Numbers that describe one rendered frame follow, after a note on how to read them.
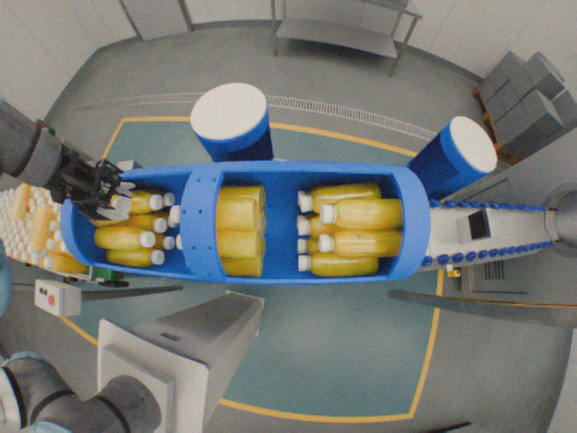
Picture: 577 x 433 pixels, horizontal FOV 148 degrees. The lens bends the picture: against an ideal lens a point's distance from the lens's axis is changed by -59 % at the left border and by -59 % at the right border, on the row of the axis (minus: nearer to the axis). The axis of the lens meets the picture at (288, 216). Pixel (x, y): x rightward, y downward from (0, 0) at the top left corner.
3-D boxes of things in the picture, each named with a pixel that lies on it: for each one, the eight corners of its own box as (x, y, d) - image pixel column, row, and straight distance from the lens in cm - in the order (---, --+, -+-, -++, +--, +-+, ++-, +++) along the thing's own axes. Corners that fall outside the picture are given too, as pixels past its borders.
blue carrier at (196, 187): (379, 283, 65) (444, 271, 41) (118, 272, 84) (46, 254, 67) (369, 197, 72) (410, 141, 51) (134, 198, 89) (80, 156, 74)
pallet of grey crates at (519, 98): (523, 169, 398) (593, 128, 368) (492, 153, 336) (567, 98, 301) (502, 110, 463) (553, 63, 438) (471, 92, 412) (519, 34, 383)
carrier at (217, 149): (235, 209, 152) (272, 217, 146) (178, 137, 78) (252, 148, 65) (246, 174, 160) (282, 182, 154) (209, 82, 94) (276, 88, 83)
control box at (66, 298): (81, 314, 98) (58, 317, 92) (55, 303, 114) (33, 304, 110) (81, 288, 96) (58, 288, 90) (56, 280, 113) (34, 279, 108)
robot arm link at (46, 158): (7, 180, 40) (28, 129, 42) (33, 192, 41) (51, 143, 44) (26, 174, 33) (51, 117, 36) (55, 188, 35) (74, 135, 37)
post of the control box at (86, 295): (182, 289, 178) (69, 302, 104) (179, 289, 180) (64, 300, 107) (183, 284, 178) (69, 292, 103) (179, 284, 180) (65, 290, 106)
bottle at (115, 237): (112, 244, 73) (155, 247, 61) (95, 252, 69) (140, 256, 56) (108, 222, 72) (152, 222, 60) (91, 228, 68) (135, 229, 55)
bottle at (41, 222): (33, 204, 105) (24, 251, 105) (42, 205, 99) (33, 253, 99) (47, 210, 109) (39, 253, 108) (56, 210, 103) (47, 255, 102)
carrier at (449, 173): (392, 182, 177) (367, 198, 161) (466, 112, 120) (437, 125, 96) (411, 212, 177) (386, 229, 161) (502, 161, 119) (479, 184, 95)
